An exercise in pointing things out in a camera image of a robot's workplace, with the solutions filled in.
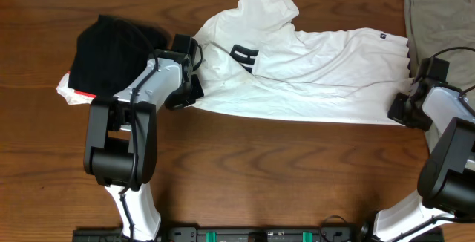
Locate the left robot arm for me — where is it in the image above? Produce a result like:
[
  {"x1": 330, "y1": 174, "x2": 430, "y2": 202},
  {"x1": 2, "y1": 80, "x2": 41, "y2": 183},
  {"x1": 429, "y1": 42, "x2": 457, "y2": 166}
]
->
[{"x1": 73, "y1": 35, "x2": 204, "y2": 241}]

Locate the white folded garment red trim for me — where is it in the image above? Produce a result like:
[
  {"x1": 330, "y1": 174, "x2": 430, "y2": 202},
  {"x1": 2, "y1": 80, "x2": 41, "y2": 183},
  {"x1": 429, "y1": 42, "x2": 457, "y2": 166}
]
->
[{"x1": 56, "y1": 73, "x2": 96, "y2": 105}]

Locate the black folded garment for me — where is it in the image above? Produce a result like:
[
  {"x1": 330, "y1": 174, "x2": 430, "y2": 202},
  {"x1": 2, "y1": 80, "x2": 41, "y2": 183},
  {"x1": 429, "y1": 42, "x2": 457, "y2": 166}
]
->
[{"x1": 68, "y1": 15, "x2": 168, "y2": 97}]

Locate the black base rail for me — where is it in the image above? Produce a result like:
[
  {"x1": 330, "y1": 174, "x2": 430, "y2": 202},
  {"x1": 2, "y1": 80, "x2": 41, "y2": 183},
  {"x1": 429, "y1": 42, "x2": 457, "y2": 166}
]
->
[{"x1": 72, "y1": 227, "x2": 356, "y2": 242}]

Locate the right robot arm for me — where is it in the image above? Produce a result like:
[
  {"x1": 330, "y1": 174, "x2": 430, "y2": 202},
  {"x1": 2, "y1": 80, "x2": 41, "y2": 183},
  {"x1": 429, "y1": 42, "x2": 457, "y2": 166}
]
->
[{"x1": 361, "y1": 56, "x2": 474, "y2": 241}]

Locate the white printed t-shirt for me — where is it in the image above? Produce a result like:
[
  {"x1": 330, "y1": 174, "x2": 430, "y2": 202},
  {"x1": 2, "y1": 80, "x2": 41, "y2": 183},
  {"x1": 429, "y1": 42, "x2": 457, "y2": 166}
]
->
[{"x1": 195, "y1": 0, "x2": 411, "y2": 125}]

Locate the olive grey garment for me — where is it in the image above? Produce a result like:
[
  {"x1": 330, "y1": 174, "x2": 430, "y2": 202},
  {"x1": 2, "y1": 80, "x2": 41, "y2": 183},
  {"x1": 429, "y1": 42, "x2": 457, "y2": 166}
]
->
[{"x1": 403, "y1": 0, "x2": 475, "y2": 154}]

